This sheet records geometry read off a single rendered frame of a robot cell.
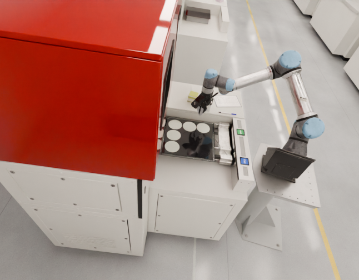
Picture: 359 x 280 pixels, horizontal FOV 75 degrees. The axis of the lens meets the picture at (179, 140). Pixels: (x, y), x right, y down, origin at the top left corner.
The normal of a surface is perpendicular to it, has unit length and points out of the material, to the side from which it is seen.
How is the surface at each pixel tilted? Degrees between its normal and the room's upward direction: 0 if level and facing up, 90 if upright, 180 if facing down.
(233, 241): 0
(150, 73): 90
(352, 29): 90
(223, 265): 0
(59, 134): 90
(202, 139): 0
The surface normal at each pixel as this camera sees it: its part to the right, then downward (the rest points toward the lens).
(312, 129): -0.11, 0.10
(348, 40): -0.08, 0.74
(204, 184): 0.12, -0.66
